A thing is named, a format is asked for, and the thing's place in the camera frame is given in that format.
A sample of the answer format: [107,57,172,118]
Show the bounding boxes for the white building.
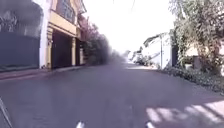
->
[133,31,178,70]

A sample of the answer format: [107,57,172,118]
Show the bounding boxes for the large leafy tree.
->
[168,0,224,75]

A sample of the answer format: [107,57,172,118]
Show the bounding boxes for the yellow building with dark gate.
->
[0,0,88,72]

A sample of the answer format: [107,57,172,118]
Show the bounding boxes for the robot's own part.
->
[75,121,86,128]
[145,121,156,128]

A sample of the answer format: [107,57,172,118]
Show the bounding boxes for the reddish pavement strip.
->
[0,65,84,81]

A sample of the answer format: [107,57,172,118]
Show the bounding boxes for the low green hedge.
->
[161,65,224,94]

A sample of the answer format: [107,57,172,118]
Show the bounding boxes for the pole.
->
[159,34,164,70]

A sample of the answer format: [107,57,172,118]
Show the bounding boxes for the dark leafy bush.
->
[79,17,116,66]

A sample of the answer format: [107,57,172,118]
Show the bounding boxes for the grey asphalt road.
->
[0,63,224,128]

